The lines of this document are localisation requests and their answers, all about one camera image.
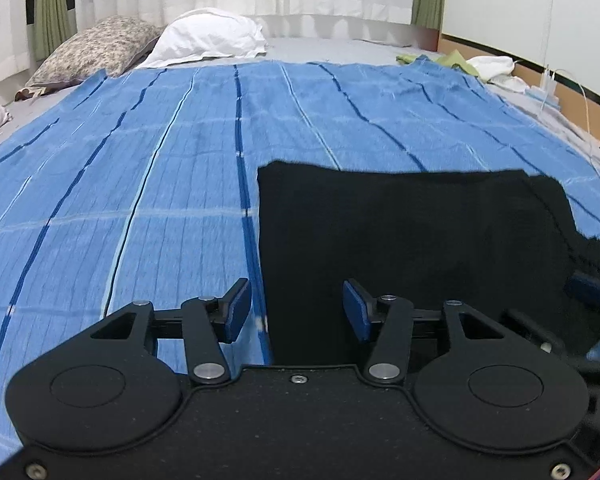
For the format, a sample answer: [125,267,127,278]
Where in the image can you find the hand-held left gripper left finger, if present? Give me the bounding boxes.
[89,277,254,387]

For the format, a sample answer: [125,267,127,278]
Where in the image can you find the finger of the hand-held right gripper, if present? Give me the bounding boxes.
[564,269,600,317]
[502,309,569,359]

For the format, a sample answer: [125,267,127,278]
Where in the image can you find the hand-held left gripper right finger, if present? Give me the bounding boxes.
[342,279,506,386]

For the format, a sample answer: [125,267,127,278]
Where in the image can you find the black pants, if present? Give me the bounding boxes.
[256,160,600,367]

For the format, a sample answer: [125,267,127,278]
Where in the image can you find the blue striped blanket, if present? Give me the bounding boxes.
[0,57,600,461]

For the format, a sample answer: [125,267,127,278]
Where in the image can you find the blue and white box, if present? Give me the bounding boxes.
[525,85,564,114]

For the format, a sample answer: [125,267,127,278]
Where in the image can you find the wooden headboard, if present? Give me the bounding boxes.
[440,32,600,161]

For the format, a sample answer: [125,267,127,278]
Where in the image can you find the white towel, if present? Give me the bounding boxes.
[467,55,529,94]

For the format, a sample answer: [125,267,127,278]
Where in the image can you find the green cloth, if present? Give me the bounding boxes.
[396,51,481,77]

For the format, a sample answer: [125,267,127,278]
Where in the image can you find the white pillow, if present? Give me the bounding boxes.
[135,7,270,70]

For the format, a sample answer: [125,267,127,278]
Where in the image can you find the floral pillow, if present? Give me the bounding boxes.
[25,15,164,92]

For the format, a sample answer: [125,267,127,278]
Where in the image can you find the white charging cable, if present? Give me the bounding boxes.
[554,66,600,187]

